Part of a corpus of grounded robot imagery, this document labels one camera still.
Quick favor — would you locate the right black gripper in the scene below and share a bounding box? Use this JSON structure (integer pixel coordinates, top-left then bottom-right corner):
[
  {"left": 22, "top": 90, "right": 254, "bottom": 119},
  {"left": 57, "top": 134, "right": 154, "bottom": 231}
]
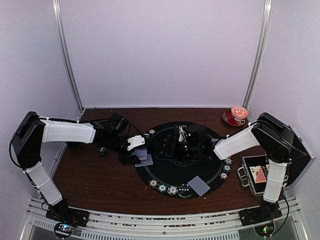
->
[{"left": 155, "top": 135, "right": 202, "bottom": 161}]

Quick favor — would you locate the blue-backed playing card deck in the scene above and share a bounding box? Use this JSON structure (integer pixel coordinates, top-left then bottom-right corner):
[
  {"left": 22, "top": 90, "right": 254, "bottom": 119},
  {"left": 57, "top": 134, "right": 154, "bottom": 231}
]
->
[{"left": 131, "top": 147, "right": 148, "bottom": 161}]

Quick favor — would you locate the dealt blue-backed card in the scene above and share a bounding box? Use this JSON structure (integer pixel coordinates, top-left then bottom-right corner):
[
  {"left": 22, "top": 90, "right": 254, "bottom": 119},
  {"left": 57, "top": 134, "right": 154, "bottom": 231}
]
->
[
  {"left": 134, "top": 154, "right": 154, "bottom": 168},
  {"left": 187, "top": 175, "right": 211, "bottom": 197}
]

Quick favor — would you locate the green blue poker chip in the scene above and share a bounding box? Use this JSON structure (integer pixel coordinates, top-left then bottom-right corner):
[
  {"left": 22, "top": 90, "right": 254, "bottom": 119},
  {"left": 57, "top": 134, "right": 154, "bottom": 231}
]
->
[
  {"left": 223, "top": 164, "right": 232, "bottom": 173},
  {"left": 157, "top": 184, "right": 167, "bottom": 193}
]

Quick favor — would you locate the white blue poker chip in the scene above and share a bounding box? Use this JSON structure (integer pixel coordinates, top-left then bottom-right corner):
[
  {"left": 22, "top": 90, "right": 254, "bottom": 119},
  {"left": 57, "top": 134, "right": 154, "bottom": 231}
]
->
[
  {"left": 224, "top": 158, "right": 233, "bottom": 165},
  {"left": 167, "top": 185, "right": 178, "bottom": 196}
]

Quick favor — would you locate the clear round dealer button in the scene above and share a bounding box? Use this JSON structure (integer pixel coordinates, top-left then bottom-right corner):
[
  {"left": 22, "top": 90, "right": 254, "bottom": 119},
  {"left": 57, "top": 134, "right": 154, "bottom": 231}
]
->
[{"left": 177, "top": 183, "right": 193, "bottom": 198}]

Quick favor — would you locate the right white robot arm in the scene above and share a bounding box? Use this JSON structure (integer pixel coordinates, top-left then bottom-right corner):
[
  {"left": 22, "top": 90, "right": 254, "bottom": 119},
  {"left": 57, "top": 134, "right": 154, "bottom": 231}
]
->
[{"left": 162, "top": 112, "right": 310, "bottom": 221}]

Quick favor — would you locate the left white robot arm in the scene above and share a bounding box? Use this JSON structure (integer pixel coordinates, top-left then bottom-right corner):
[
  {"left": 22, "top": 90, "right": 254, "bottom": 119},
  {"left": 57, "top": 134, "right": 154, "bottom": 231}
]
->
[{"left": 9, "top": 111, "right": 147, "bottom": 222}]

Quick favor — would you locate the round black poker mat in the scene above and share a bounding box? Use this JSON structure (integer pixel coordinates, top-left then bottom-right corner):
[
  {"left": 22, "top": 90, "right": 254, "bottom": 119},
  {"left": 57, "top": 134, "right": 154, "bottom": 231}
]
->
[{"left": 135, "top": 121, "right": 226, "bottom": 199}]

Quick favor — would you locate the red floral saucer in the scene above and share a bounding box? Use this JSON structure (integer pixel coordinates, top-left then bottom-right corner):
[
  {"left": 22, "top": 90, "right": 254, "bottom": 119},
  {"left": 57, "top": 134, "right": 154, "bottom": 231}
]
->
[{"left": 221, "top": 110, "right": 246, "bottom": 127}]

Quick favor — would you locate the red white patterned tea bowl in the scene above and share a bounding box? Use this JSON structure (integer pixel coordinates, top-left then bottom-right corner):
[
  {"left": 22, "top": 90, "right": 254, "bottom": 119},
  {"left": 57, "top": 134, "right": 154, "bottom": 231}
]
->
[{"left": 231, "top": 105, "right": 249, "bottom": 121}]

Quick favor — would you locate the aluminium poker chip case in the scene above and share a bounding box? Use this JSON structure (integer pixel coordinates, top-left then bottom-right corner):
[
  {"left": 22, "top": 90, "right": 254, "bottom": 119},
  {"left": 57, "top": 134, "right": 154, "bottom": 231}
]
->
[{"left": 237, "top": 124, "right": 316, "bottom": 203}]

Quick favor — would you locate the red card deck in case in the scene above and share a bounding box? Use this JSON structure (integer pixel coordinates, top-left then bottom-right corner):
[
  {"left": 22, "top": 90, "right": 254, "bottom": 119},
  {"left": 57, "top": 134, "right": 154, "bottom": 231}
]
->
[{"left": 249, "top": 165, "right": 268, "bottom": 184}]

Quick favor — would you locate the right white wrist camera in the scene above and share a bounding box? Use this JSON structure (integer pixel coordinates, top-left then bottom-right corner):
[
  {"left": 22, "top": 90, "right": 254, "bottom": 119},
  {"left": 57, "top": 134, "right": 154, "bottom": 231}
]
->
[{"left": 178, "top": 125, "right": 187, "bottom": 143}]

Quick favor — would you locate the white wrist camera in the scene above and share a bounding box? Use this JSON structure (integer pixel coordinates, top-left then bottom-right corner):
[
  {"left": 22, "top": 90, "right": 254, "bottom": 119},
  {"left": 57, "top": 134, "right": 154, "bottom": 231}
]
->
[
  {"left": 126, "top": 135, "right": 145, "bottom": 151},
  {"left": 178, "top": 125, "right": 187, "bottom": 143}
]

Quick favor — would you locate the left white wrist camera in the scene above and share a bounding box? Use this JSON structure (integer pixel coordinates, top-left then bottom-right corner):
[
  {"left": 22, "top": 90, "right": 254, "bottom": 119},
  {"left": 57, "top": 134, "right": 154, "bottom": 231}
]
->
[{"left": 126, "top": 135, "right": 145, "bottom": 151}]

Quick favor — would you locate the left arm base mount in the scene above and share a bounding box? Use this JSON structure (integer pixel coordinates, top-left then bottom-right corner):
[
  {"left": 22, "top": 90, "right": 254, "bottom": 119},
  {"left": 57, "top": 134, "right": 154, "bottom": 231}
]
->
[{"left": 45, "top": 203, "right": 90, "bottom": 240}]

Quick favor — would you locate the front aluminium rail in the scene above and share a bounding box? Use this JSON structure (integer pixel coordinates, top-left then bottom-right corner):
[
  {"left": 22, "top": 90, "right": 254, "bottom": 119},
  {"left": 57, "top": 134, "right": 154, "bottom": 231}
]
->
[{"left": 18, "top": 197, "right": 310, "bottom": 240}]

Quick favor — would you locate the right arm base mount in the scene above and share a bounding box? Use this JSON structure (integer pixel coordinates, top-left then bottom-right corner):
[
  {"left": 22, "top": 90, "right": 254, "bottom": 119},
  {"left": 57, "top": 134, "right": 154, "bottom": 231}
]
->
[{"left": 239, "top": 203, "right": 282, "bottom": 238}]

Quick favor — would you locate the left aluminium frame post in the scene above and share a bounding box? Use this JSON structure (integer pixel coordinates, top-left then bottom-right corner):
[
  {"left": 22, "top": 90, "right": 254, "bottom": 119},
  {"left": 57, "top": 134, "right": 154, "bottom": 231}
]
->
[{"left": 52, "top": 0, "right": 85, "bottom": 119}]

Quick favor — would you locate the aluminium frame post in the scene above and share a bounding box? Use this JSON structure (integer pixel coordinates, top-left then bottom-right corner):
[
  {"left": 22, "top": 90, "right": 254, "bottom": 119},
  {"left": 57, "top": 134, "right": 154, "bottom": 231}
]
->
[
  {"left": 52, "top": 0, "right": 85, "bottom": 119},
  {"left": 242, "top": 0, "right": 274, "bottom": 110}
]

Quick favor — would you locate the right aluminium frame post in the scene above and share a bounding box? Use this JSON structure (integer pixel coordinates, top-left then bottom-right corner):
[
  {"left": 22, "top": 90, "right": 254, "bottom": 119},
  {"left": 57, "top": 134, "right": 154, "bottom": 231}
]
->
[{"left": 242, "top": 0, "right": 274, "bottom": 110}]

